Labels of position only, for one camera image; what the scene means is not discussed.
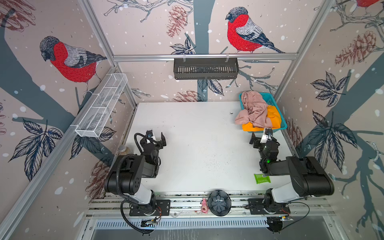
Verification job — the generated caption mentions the pink shorts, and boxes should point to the pink shorts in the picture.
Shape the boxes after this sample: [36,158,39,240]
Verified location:
[235,91,272,128]

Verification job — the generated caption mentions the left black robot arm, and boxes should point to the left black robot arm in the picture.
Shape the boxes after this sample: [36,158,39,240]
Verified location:
[104,130,167,216]

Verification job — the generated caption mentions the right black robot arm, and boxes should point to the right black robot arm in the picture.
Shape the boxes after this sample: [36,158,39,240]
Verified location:
[250,129,335,214]

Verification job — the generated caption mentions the orange shorts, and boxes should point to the orange shorts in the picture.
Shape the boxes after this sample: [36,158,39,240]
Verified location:
[242,106,282,132]

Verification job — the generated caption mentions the glass jar with lid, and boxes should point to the glass jar with lid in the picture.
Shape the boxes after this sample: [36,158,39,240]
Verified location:
[118,145,131,156]

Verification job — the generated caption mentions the green wipes packet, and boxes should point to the green wipes packet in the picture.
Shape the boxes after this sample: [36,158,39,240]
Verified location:
[254,174,271,184]

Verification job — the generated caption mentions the black round flower-shaped bowl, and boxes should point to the black round flower-shaped bowl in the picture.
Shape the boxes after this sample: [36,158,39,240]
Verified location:
[208,190,232,217]

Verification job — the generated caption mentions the small pink toy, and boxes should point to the small pink toy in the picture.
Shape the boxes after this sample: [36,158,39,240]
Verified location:
[201,198,209,214]

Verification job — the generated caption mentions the black hanging shelf basket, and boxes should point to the black hanging shelf basket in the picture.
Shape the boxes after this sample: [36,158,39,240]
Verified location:
[174,58,239,80]

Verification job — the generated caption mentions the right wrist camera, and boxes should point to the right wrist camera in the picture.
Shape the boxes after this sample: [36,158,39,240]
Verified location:
[260,131,270,144]

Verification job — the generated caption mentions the white wire mesh basket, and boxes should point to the white wire mesh basket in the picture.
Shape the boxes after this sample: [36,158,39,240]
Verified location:
[75,73,128,138]

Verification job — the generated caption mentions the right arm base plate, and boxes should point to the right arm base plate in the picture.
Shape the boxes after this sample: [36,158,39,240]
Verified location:
[246,198,291,216]

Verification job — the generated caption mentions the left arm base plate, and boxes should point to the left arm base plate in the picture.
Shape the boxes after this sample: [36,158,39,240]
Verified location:
[129,200,171,217]

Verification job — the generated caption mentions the horizontal aluminium frame bar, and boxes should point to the horizontal aluminium frame bar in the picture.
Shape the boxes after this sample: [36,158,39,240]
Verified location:
[113,53,299,63]

